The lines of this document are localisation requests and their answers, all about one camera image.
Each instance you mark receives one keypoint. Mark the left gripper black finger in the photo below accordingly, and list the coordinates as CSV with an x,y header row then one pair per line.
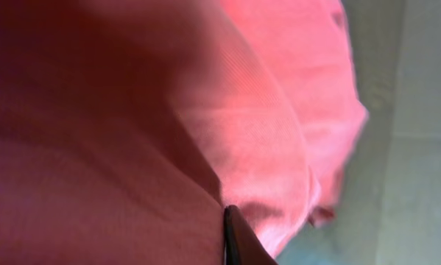
x,y
242,247

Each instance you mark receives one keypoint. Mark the red t-shirt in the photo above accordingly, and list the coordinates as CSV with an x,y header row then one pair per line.
x,y
127,127

